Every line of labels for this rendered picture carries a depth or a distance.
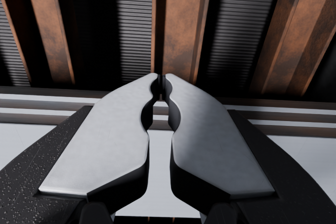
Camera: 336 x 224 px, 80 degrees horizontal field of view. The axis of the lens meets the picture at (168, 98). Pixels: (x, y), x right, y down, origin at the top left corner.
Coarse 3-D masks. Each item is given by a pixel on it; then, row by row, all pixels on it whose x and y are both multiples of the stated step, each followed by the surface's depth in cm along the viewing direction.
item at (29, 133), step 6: (18, 126) 22; (24, 126) 22; (30, 126) 22; (36, 126) 22; (42, 126) 22; (48, 126) 22; (54, 126) 22; (18, 132) 22; (24, 132) 22; (30, 132) 22; (36, 132) 22; (42, 132) 22; (24, 138) 23; (30, 138) 23; (36, 138) 23; (24, 144) 23; (30, 144) 23
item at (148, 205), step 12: (156, 132) 22; (156, 144) 23; (156, 156) 24; (156, 168) 26; (156, 180) 27; (156, 192) 28; (132, 204) 30; (144, 204) 30; (156, 204) 30; (156, 216) 32
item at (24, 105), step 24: (0, 96) 24; (24, 96) 24; (48, 96) 24; (72, 96) 24; (96, 96) 24; (0, 120) 22; (24, 120) 22; (48, 120) 22; (264, 120) 24; (288, 120) 24; (312, 120) 24
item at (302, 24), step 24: (288, 0) 30; (312, 0) 32; (288, 24) 30; (312, 24) 34; (264, 48) 36; (288, 48) 37; (312, 48) 34; (264, 72) 36; (288, 72) 39; (312, 72) 34; (264, 96) 42; (288, 96) 40
